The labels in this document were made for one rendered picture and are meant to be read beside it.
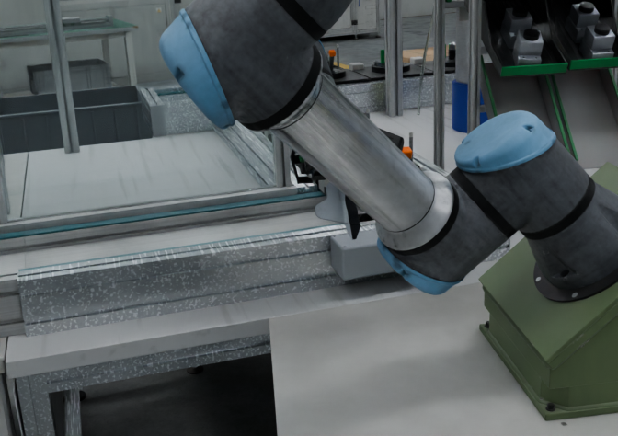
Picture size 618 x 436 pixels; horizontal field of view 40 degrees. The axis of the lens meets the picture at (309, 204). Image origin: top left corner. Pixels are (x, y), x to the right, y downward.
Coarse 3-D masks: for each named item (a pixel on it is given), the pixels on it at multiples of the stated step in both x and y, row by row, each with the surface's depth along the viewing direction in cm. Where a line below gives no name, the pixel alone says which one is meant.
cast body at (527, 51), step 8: (520, 32) 162; (528, 32) 160; (536, 32) 160; (520, 40) 160; (528, 40) 160; (536, 40) 160; (520, 48) 160; (528, 48) 160; (536, 48) 160; (520, 56) 161; (528, 56) 161; (536, 56) 161; (520, 64) 162; (528, 64) 161
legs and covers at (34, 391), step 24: (264, 336) 143; (120, 360) 137; (144, 360) 138; (168, 360) 140; (192, 360) 141; (216, 360) 142; (24, 384) 134; (48, 384) 135; (72, 384) 136; (24, 408) 135; (48, 408) 136; (72, 408) 246; (24, 432) 139; (48, 432) 137; (72, 432) 234
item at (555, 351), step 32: (512, 256) 128; (512, 288) 122; (544, 288) 116; (608, 288) 107; (512, 320) 117; (544, 320) 112; (576, 320) 107; (608, 320) 105; (512, 352) 120; (544, 352) 107; (576, 352) 107; (608, 352) 107; (544, 384) 110; (576, 384) 108; (608, 384) 109; (544, 416) 109; (576, 416) 109
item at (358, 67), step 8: (352, 64) 309; (360, 64) 309; (376, 64) 302; (384, 64) 305; (408, 64) 302; (360, 72) 304; (368, 72) 303; (376, 72) 301; (384, 72) 299; (408, 72) 299; (416, 72) 299; (424, 72) 298; (432, 72) 297; (376, 80) 292
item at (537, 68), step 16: (464, 0) 181; (496, 0) 182; (512, 0) 182; (528, 0) 178; (544, 0) 169; (496, 16) 178; (544, 16) 170; (496, 32) 173; (544, 32) 171; (496, 48) 169; (544, 48) 169; (496, 64) 164; (512, 64) 165; (544, 64) 161; (560, 64) 161
